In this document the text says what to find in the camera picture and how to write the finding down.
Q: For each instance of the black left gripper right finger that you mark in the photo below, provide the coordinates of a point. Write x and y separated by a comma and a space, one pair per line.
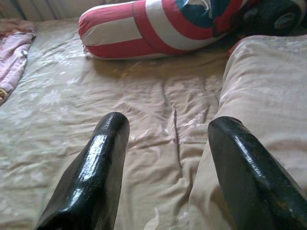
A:
247, 179

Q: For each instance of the pink cartoon bear blanket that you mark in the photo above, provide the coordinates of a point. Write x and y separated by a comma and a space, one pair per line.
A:
12, 55

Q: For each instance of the red white striped bolster pillow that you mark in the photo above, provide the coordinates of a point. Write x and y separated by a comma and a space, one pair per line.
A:
115, 31

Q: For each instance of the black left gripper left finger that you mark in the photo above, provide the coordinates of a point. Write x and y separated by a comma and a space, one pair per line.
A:
96, 172

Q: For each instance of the bed with beige floral sheet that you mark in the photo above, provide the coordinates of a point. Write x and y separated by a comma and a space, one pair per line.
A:
96, 91

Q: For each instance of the dark round plush cushion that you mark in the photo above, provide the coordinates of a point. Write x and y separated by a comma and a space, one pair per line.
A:
271, 16

